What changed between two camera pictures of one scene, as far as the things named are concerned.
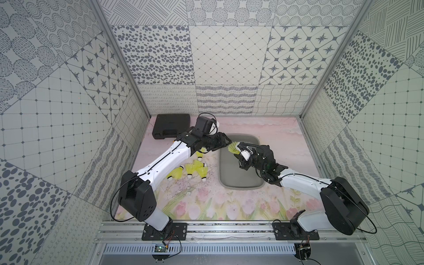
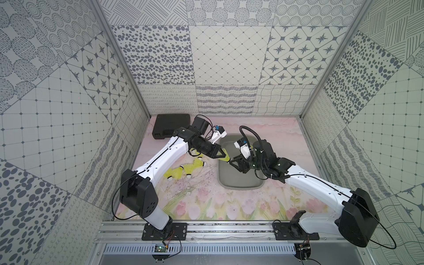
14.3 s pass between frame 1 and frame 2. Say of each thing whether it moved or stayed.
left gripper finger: moved
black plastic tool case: stayed
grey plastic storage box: stayed
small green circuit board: stayed
